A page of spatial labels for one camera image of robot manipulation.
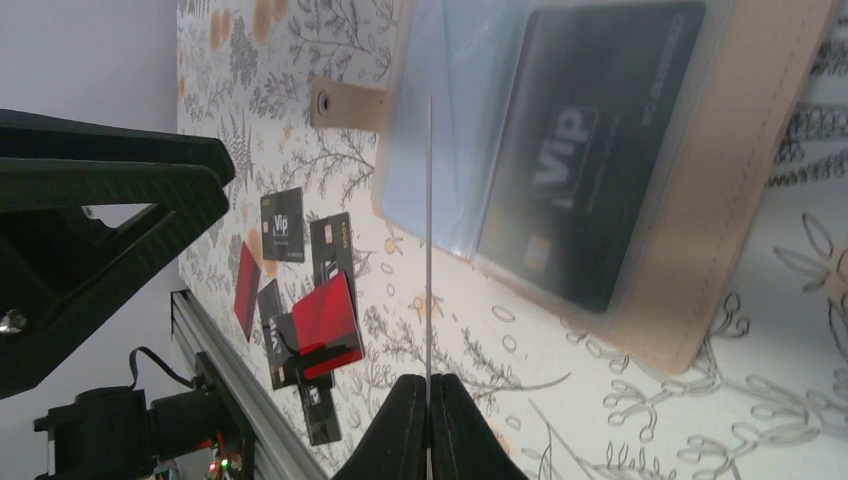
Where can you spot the black VIP card lower-left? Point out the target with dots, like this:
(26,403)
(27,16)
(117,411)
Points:
(280,336)

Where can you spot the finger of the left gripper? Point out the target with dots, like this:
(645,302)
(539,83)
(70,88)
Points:
(35,136)
(78,239)

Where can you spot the red card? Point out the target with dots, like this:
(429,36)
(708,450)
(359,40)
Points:
(326,328)
(246,290)

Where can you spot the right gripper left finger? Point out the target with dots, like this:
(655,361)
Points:
(393,446)

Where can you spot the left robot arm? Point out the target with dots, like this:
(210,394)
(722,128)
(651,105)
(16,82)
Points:
(116,433)

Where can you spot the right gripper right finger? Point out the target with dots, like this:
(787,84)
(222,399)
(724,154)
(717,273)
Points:
(463,446)

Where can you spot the plain black card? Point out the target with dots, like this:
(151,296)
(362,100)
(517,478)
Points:
(594,93)

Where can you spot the black VIP card top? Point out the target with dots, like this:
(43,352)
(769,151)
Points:
(282,226)

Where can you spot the black card small top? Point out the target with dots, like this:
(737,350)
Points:
(332,251)

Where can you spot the floral table mat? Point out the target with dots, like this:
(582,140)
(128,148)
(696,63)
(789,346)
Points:
(766,397)

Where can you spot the aluminium rail frame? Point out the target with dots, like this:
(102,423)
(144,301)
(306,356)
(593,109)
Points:
(269,447)

